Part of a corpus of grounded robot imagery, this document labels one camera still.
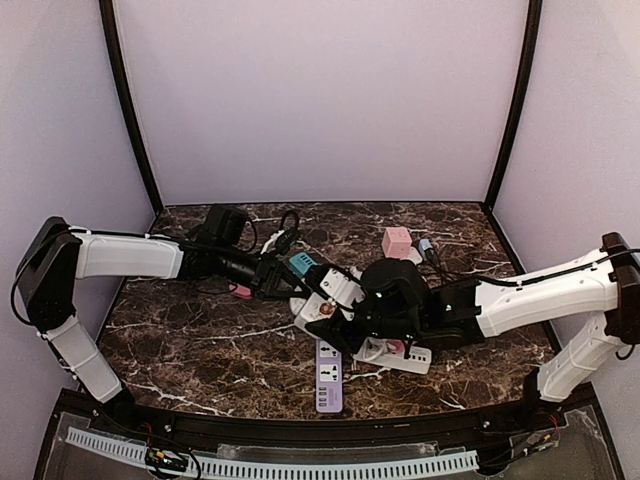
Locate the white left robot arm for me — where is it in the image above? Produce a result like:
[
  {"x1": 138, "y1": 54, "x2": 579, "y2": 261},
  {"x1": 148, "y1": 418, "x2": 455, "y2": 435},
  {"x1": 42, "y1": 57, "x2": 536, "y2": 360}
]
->
[{"x1": 9, "y1": 204, "x2": 310, "y2": 406}]

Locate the teal power strip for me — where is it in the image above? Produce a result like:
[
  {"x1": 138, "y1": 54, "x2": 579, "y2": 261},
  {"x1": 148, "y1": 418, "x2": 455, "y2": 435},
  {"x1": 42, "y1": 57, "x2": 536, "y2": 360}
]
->
[{"x1": 289, "y1": 252, "x2": 321, "y2": 279}]

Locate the pink cube socket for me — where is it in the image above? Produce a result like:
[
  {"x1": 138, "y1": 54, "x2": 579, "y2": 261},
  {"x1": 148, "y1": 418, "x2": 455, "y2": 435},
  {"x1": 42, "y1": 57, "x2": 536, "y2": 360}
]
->
[{"x1": 381, "y1": 227, "x2": 412, "y2": 259}]

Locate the white power strip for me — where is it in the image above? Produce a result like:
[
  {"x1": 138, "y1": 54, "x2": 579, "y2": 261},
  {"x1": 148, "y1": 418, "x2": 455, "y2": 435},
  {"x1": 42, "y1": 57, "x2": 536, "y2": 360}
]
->
[{"x1": 353, "y1": 337, "x2": 432, "y2": 375}]

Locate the black frame post left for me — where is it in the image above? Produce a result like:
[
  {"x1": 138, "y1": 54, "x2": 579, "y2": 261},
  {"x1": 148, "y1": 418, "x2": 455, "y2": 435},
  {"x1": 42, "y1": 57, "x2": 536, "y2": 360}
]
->
[{"x1": 98, "y1": 0, "x2": 164, "y2": 215}]

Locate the pink adapter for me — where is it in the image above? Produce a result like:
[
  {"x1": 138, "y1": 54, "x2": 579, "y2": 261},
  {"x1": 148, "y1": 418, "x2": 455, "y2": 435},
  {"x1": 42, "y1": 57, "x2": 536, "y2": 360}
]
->
[{"x1": 231, "y1": 285, "x2": 252, "y2": 299}]

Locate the pink triangular power strip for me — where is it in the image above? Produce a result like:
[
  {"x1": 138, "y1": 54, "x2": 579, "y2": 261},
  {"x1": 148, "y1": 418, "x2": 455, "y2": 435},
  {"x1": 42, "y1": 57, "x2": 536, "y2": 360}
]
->
[{"x1": 386, "y1": 339, "x2": 405, "y2": 355}]

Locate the black loose cable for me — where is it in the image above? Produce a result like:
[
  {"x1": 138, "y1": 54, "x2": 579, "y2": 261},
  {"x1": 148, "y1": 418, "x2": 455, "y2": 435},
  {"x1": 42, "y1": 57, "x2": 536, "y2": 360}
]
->
[{"x1": 422, "y1": 249, "x2": 481, "y2": 289}]

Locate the white square adapter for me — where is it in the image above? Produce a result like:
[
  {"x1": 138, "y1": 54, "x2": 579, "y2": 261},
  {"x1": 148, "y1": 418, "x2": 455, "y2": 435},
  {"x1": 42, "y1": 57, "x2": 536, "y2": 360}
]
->
[{"x1": 406, "y1": 247, "x2": 424, "y2": 265}]

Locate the black frame post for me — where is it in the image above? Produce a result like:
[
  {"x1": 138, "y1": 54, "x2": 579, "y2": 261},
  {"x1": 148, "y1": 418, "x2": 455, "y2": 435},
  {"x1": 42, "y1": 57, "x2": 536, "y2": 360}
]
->
[
  {"x1": 483, "y1": 0, "x2": 543, "y2": 216},
  {"x1": 98, "y1": 0, "x2": 164, "y2": 215}
]

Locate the white round power plug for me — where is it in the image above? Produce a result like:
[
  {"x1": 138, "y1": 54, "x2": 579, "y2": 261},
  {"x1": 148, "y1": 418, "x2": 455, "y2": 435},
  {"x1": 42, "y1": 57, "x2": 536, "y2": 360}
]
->
[{"x1": 289, "y1": 293, "x2": 336, "y2": 333}]

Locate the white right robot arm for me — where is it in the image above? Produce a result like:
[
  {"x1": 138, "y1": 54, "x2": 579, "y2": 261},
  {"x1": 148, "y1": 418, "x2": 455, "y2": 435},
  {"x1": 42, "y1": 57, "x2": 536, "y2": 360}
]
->
[{"x1": 291, "y1": 232, "x2": 639, "y2": 403}]

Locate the light blue charger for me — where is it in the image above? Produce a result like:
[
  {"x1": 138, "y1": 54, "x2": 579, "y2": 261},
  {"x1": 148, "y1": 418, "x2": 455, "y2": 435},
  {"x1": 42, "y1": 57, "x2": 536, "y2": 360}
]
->
[{"x1": 417, "y1": 239, "x2": 435, "y2": 261}]

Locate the white cable duct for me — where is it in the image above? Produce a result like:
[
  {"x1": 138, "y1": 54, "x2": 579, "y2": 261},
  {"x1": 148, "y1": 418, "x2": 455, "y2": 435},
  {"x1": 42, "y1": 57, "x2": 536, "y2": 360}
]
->
[{"x1": 64, "y1": 427, "x2": 479, "y2": 479}]

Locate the black frame post right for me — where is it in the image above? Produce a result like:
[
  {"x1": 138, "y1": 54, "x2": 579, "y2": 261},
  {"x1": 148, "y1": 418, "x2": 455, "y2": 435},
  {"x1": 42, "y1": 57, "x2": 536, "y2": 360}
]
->
[{"x1": 483, "y1": 0, "x2": 543, "y2": 216}]

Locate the purple power strip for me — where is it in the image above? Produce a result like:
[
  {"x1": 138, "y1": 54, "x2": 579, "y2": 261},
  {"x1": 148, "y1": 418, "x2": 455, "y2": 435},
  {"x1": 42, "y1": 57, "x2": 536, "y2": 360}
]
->
[{"x1": 315, "y1": 340, "x2": 344, "y2": 414}]

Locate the small circuit board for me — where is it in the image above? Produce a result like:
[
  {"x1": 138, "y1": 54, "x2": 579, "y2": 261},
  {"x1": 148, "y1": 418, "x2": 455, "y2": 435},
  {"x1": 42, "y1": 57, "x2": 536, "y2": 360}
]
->
[{"x1": 144, "y1": 448, "x2": 188, "y2": 471}]

